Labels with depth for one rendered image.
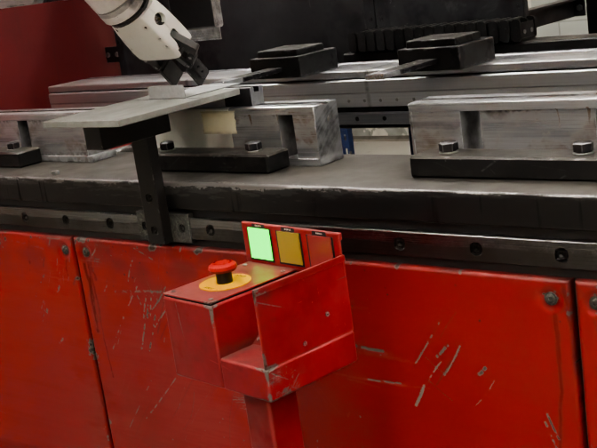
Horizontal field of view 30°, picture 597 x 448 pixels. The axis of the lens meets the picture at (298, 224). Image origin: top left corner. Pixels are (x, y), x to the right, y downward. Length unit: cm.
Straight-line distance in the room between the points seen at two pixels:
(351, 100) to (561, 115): 60
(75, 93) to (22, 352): 61
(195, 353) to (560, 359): 48
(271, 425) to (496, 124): 51
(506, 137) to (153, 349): 76
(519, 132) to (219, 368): 51
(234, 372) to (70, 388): 78
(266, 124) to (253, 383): 52
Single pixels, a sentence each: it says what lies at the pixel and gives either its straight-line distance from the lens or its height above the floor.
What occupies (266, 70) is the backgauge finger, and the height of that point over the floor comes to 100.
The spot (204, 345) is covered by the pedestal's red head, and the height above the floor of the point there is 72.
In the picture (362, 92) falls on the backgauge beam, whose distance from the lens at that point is 198.
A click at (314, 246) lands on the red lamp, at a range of 149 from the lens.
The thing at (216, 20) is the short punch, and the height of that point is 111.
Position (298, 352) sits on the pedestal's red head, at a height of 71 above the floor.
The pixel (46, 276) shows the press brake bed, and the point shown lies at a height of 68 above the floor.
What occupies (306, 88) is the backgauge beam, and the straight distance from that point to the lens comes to 206.
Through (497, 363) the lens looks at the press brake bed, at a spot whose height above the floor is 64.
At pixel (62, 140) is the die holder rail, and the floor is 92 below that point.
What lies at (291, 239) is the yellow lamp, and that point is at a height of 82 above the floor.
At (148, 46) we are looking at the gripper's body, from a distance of 180.
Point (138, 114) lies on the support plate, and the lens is 169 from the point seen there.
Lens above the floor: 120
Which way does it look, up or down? 13 degrees down
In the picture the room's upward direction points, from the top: 8 degrees counter-clockwise
